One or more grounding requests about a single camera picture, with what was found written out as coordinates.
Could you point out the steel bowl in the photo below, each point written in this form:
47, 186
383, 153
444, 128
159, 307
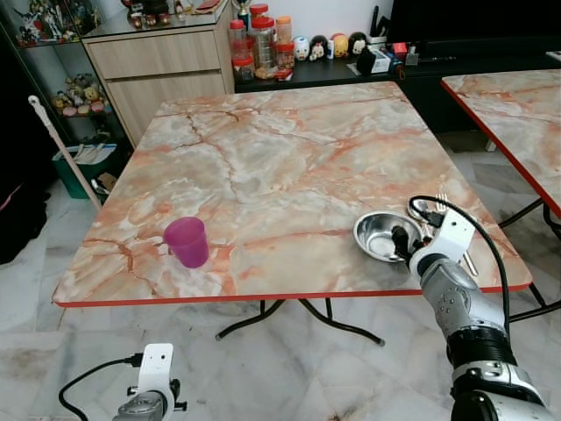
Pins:
372, 233

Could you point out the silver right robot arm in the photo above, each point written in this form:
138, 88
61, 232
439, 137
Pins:
456, 298

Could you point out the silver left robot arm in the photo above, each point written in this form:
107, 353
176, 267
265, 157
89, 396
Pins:
145, 409

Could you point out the steel fork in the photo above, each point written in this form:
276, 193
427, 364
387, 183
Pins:
443, 203

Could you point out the orange marble folding table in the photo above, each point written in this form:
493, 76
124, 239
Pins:
289, 158
517, 114

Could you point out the purple plastic cup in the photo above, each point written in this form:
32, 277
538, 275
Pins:
187, 243

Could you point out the black TV console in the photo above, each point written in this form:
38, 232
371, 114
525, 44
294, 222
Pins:
438, 83

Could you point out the small white box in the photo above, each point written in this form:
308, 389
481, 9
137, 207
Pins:
381, 61

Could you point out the black round doll figurine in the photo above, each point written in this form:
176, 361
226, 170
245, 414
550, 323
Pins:
358, 42

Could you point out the yellow round doll figurine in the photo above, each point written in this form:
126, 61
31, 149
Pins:
339, 46

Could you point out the black haired doll figurine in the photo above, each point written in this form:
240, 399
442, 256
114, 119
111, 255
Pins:
319, 48

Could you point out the white round doll figurine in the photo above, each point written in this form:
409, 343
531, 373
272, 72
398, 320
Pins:
301, 49

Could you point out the small red lid jar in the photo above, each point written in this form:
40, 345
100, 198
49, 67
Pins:
244, 70
285, 57

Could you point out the black television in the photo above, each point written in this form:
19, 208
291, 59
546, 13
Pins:
473, 17

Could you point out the black bag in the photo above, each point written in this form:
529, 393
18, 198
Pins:
17, 219

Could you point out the big red lid jar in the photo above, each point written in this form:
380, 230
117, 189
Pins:
264, 44

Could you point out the orange lid jar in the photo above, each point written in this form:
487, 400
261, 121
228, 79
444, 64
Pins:
284, 31

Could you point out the green plastic bin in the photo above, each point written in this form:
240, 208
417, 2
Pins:
74, 175

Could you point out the slim red lid jar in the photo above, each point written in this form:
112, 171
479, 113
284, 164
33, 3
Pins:
237, 39

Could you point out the white mop stick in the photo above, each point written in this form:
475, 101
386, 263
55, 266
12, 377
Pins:
61, 145

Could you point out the gold trophy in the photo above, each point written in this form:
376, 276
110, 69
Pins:
242, 9

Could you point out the light wooden drawer cabinet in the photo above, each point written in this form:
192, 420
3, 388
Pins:
158, 57

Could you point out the glass toy display shelf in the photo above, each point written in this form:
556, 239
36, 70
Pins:
53, 53

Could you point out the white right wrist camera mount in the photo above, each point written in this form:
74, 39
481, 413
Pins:
451, 235

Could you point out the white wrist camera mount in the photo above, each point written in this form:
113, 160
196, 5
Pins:
451, 235
156, 364

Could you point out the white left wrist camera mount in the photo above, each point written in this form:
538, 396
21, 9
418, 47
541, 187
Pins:
156, 364

